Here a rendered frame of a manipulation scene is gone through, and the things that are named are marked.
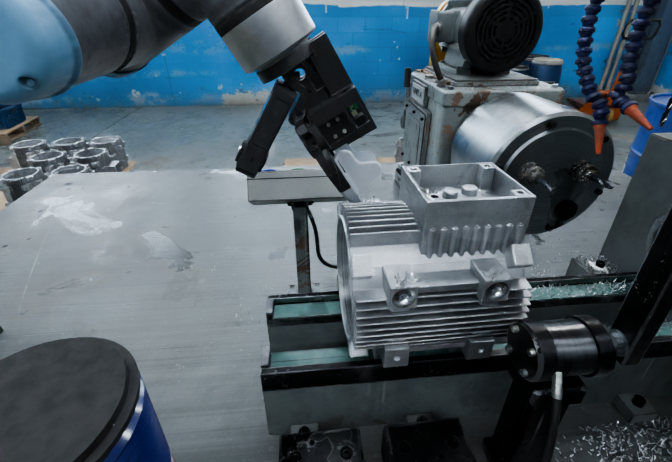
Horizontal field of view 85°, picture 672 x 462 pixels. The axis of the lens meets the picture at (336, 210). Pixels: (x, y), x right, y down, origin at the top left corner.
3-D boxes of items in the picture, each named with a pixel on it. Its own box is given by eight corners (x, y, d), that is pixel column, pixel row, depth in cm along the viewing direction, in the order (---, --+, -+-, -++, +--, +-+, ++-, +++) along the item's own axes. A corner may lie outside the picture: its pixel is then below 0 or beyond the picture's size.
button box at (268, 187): (346, 201, 68) (344, 173, 69) (350, 197, 61) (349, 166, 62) (253, 205, 67) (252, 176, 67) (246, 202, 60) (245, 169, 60)
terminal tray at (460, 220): (480, 209, 51) (490, 161, 48) (522, 253, 42) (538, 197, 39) (396, 214, 50) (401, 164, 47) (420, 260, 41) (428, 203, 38)
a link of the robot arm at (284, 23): (214, 41, 35) (230, 34, 43) (245, 87, 37) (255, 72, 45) (294, -15, 33) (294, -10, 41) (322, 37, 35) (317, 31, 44)
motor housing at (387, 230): (452, 276, 62) (472, 173, 53) (510, 373, 46) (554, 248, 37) (335, 284, 61) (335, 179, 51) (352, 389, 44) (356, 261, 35)
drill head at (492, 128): (509, 171, 104) (532, 78, 92) (604, 243, 72) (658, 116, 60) (423, 174, 102) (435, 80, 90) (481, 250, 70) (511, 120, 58)
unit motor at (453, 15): (464, 133, 125) (489, -11, 105) (514, 170, 96) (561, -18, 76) (390, 135, 123) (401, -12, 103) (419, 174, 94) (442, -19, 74)
